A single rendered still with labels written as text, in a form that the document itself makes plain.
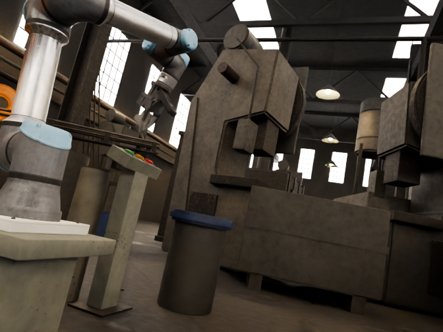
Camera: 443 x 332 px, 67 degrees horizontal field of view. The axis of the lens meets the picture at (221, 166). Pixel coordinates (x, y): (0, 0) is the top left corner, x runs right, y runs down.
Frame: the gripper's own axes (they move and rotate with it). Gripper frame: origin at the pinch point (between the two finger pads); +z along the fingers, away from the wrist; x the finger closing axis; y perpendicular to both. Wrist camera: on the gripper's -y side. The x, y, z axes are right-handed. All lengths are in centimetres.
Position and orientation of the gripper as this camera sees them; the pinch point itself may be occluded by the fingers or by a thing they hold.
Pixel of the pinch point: (142, 130)
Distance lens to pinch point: 136.5
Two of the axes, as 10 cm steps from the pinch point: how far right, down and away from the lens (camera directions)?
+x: -3.0, -2.2, -9.3
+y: -8.1, -4.5, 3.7
